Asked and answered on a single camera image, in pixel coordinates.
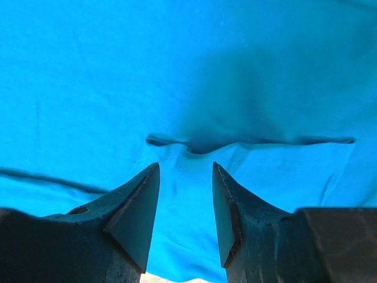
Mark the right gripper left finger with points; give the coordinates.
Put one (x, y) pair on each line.
(105, 240)

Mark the blue t shirt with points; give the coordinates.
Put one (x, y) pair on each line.
(281, 93)

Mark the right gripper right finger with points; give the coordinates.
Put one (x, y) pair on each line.
(259, 242)

